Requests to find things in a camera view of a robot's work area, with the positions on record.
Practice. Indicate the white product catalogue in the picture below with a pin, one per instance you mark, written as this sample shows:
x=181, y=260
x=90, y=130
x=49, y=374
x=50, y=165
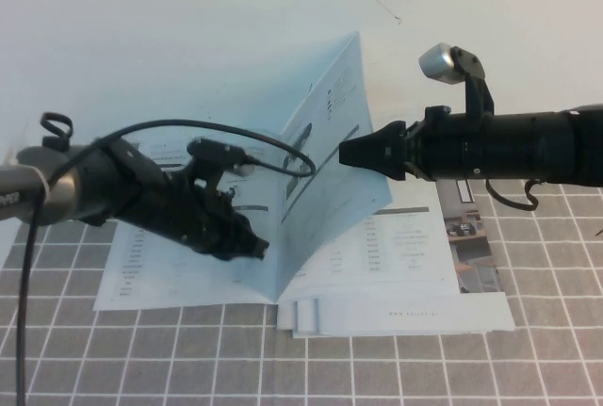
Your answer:
x=325, y=189

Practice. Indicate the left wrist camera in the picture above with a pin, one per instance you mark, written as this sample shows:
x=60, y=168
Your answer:
x=216, y=151

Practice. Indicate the thin black zip tie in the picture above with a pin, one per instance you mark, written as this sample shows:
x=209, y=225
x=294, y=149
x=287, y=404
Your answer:
x=599, y=232

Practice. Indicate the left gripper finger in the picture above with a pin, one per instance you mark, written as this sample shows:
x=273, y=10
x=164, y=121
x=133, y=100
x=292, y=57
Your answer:
x=238, y=254
x=252, y=236

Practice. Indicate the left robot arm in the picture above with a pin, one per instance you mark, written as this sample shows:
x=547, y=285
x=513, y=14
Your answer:
x=103, y=189

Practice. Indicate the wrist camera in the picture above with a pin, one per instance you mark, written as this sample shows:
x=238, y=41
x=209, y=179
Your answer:
x=443, y=64
x=216, y=151

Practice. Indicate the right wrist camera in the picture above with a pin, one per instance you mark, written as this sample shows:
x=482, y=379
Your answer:
x=443, y=64

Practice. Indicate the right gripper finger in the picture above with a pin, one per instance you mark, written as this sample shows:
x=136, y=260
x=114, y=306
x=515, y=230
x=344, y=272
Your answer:
x=381, y=140
x=377, y=160

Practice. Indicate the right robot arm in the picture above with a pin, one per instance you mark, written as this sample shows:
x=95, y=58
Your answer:
x=542, y=147

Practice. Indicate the white book under stack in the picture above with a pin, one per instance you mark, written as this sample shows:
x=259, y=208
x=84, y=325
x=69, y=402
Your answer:
x=306, y=319

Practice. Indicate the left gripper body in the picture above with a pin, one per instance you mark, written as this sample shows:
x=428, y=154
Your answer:
x=198, y=222

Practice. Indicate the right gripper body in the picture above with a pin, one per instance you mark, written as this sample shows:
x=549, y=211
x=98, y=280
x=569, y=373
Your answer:
x=438, y=151

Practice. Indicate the grey checked tablecloth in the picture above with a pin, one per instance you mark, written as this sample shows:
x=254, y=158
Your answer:
x=188, y=368

